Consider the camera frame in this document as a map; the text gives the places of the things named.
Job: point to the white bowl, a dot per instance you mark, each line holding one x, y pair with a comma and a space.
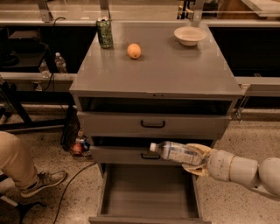
189, 36

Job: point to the grey middle drawer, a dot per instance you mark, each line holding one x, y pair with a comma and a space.
127, 156

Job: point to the black table frame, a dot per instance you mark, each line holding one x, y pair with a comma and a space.
40, 92

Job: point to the grey open bottom drawer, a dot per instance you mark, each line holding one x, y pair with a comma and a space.
148, 194

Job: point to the black chair base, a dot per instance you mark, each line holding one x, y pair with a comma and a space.
22, 208

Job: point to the grey top drawer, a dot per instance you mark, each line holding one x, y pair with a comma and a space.
98, 124

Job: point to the orange fruit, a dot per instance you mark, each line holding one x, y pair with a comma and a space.
134, 51

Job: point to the grey metal drawer cabinet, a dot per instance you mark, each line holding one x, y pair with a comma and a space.
168, 78

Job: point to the green soda can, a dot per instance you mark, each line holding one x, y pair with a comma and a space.
104, 32

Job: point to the red apple on floor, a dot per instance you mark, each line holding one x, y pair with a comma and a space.
77, 149

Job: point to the clear plastic water bottle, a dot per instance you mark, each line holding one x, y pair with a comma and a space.
177, 152

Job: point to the beige trouser leg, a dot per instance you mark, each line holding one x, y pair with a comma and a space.
16, 161

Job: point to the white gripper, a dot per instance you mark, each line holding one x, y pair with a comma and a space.
220, 165

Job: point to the grey sneaker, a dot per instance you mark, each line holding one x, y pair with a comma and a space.
45, 180

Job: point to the clear bottle on shelf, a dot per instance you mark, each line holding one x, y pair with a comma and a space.
44, 70
60, 63

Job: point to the blue item on floor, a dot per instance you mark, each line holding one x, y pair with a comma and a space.
85, 145

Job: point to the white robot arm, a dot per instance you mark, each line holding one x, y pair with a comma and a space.
262, 178

